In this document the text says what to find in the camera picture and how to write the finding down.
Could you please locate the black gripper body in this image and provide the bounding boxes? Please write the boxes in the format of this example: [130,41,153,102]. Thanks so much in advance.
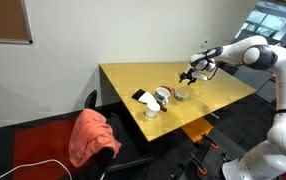
[183,64,202,80]

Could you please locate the small glass jar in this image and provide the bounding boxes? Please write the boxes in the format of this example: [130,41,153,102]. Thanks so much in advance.
[173,87,190,102]

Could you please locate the white paper cup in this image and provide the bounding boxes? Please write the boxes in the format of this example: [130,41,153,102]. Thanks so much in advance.
[144,101,162,121]

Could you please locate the white mug with green band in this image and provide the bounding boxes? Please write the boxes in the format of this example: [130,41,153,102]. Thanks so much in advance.
[154,86,172,106]

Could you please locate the dark grey base board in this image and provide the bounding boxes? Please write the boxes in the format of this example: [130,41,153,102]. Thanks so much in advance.
[171,128,251,180]

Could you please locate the glass window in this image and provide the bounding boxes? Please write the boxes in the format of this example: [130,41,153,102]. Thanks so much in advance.
[234,0,286,56]

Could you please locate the black office chair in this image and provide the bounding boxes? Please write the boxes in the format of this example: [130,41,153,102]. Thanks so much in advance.
[82,89,156,180]

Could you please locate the red-orange cloth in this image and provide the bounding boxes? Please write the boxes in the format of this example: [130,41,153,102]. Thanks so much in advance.
[68,108,123,168]

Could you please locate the framed cork board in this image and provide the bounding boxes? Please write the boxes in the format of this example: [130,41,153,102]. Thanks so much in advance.
[0,0,34,45]

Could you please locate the black clamp with orange handle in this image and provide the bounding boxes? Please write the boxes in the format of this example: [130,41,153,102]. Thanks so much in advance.
[188,152,208,177]
[199,132,220,151]

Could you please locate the white cable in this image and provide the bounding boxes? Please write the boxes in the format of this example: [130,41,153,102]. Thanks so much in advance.
[0,158,73,180]

